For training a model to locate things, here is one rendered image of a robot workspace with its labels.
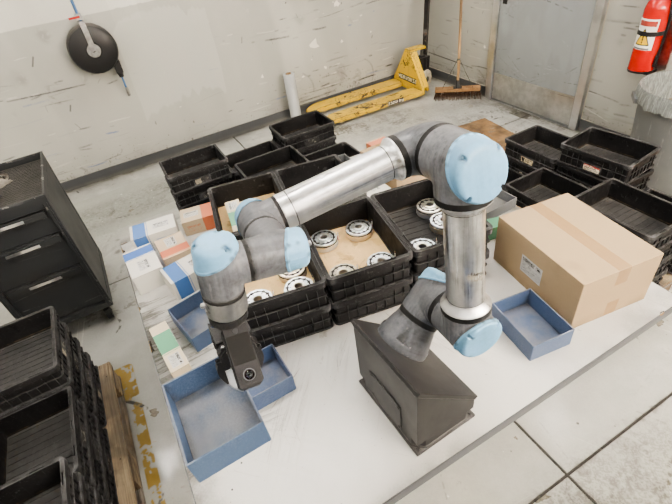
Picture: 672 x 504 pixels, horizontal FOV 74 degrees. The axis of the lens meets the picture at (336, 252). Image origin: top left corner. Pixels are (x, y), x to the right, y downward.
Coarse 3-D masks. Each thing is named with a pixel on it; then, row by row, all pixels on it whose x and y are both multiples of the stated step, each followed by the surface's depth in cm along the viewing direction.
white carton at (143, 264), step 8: (136, 248) 191; (144, 248) 190; (152, 248) 190; (128, 256) 187; (136, 256) 186; (144, 256) 186; (152, 256) 185; (128, 264) 183; (136, 264) 182; (144, 264) 182; (152, 264) 181; (160, 264) 180; (136, 272) 178; (144, 272) 178; (152, 272) 178; (136, 280) 176; (144, 280) 178; (152, 280) 180; (160, 280) 182; (144, 288) 180; (152, 288) 182
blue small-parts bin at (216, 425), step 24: (168, 384) 93; (192, 384) 97; (216, 384) 99; (168, 408) 88; (192, 408) 95; (216, 408) 94; (240, 408) 93; (192, 432) 91; (216, 432) 90; (240, 432) 89; (264, 432) 85; (192, 456) 87; (216, 456) 81; (240, 456) 85
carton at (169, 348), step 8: (152, 328) 157; (160, 328) 157; (168, 328) 157; (152, 336) 154; (160, 336) 154; (168, 336) 154; (160, 344) 151; (168, 344) 151; (176, 344) 150; (160, 352) 148; (168, 352) 148; (176, 352) 148; (168, 360) 145; (176, 360) 145; (184, 360) 145; (176, 368) 143; (184, 368) 144; (176, 376) 143
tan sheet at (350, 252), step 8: (336, 232) 176; (344, 232) 176; (344, 240) 172; (368, 240) 170; (376, 240) 169; (336, 248) 168; (344, 248) 168; (352, 248) 167; (360, 248) 167; (368, 248) 166; (376, 248) 166; (384, 248) 165; (320, 256) 166; (328, 256) 165; (336, 256) 165; (344, 256) 164; (352, 256) 164; (360, 256) 163; (368, 256) 163; (328, 264) 162; (336, 264) 161; (352, 264) 160; (360, 264) 160; (328, 272) 159
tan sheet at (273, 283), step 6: (276, 276) 160; (306, 276) 158; (252, 282) 159; (258, 282) 159; (264, 282) 159; (270, 282) 158; (276, 282) 158; (246, 288) 157; (252, 288) 157; (258, 288) 156; (264, 288) 156; (270, 288) 156; (276, 288) 155; (282, 288) 155; (246, 294) 155; (276, 294) 153
